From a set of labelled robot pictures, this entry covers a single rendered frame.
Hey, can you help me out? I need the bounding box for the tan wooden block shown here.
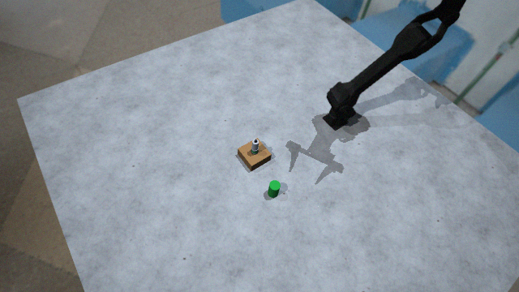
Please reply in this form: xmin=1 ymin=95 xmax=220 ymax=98
xmin=238 ymin=138 xmax=272 ymax=171

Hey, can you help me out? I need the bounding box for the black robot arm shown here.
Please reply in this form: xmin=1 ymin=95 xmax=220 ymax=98
xmin=323 ymin=0 xmax=466 ymax=131

